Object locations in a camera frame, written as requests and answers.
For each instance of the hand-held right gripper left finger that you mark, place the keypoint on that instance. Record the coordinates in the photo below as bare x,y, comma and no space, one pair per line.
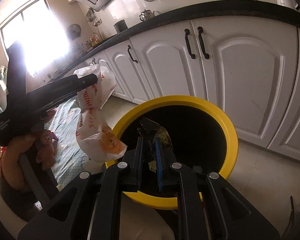
140,155

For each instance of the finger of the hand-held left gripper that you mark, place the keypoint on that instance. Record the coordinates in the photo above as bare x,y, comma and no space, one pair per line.
60,102
65,85

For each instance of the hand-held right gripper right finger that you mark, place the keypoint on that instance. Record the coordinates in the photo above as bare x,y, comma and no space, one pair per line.
158,160

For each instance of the dark yellow-printed wrapper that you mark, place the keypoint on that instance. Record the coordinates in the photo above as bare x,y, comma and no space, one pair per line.
162,135

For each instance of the white orange-printed plastic bag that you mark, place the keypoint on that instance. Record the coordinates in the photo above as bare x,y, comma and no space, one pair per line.
95,135

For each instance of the yellow-rimmed black bin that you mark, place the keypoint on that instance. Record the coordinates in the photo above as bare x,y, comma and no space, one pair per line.
215,110

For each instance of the person's left forearm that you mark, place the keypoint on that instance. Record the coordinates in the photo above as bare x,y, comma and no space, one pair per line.
5,205

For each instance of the person's left hand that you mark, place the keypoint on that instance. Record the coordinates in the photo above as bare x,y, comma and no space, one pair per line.
43,155

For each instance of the light blue printed blanket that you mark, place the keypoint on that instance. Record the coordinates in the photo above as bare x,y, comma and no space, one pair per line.
67,130

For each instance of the white cabinet door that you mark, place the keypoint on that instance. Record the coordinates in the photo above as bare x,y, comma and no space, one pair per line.
245,80
105,67
130,77
295,105
170,67

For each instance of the group of small bottles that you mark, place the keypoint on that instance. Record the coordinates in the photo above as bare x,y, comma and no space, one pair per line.
94,40

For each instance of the small table fan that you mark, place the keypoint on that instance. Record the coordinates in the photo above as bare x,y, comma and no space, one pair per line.
73,31

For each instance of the bright window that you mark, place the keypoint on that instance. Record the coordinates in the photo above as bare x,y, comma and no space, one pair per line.
35,35

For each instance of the metal cup on counter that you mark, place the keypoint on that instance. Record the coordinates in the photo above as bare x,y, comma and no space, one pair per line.
120,26

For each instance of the steel kettle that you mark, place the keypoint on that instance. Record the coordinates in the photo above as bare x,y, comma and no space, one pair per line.
147,15

